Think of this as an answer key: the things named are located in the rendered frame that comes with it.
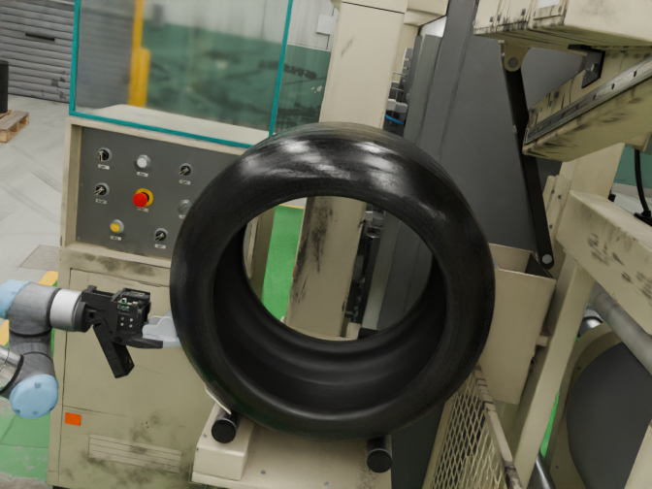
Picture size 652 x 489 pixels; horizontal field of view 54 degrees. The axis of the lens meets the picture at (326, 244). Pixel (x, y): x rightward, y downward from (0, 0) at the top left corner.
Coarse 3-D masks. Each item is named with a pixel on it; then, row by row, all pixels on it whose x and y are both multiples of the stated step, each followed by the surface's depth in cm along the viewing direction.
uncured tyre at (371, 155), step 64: (320, 128) 107; (256, 192) 98; (320, 192) 97; (384, 192) 97; (448, 192) 100; (192, 256) 102; (448, 256) 99; (192, 320) 106; (256, 320) 134; (448, 320) 102; (256, 384) 110; (320, 384) 132; (384, 384) 128; (448, 384) 106
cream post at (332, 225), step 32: (352, 0) 124; (384, 0) 124; (352, 32) 126; (384, 32) 126; (352, 64) 128; (384, 64) 128; (352, 96) 130; (384, 96) 129; (320, 224) 138; (352, 224) 138; (320, 256) 140; (352, 256) 140; (320, 288) 143; (288, 320) 146; (320, 320) 145
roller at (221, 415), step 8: (232, 408) 116; (216, 416) 115; (224, 416) 113; (232, 416) 114; (240, 416) 116; (216, 424) 112; (224, 424) 112; (232, 424) 112; (216, 432) 112; (224, 432) 112; (232, 432) 112; (216, 440) 113; (224, 440) 113
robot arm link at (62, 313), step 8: (56, 296) 116; (64, 296) 116; (72, 296) 117; (80, 296) 117; (56, 304) 115; (64, 304) 115; (72, 304) 116; (56, 312) 115; (64, 312) 115; (72, 312) 115; (56, 320) 116; (64, 320) 115; (72, 320) 116; (56, 328) 118; (64, 328) 117; (72, 328) 117
